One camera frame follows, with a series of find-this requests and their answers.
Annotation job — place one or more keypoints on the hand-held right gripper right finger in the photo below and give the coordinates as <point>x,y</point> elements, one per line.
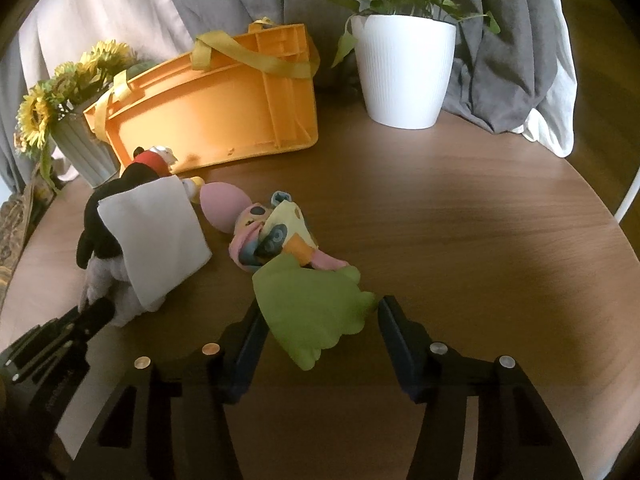
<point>400,355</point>

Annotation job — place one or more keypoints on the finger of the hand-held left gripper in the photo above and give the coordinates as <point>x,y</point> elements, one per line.
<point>97,312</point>

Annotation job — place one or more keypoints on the white ribbed plant pot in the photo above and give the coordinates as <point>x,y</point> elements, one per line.
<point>402,75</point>

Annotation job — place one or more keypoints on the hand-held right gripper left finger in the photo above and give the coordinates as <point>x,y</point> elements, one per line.
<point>245,360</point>

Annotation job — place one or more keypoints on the black mouse plush toy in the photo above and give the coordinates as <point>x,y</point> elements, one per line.
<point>105,210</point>

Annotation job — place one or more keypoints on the white curtain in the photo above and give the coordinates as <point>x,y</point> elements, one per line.
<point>555,110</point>
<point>100,5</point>

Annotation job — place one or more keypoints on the white square cloth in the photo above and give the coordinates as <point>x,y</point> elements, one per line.
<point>155,240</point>

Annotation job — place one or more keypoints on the grey curtain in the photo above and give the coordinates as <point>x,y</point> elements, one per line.
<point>500,60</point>

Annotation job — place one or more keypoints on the patterned brown cloth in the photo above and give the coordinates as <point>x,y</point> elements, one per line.
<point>17,240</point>

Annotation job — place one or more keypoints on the white ribbed vase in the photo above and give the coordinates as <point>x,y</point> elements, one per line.
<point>87,150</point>

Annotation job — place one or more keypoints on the white metal tube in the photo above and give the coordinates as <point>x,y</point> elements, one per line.
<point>627,195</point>

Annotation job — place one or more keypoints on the yellow artificial sunflowers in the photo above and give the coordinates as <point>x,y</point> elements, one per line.
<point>40,110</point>

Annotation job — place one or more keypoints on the orange plastic bin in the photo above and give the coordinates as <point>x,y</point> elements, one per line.
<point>215,110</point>

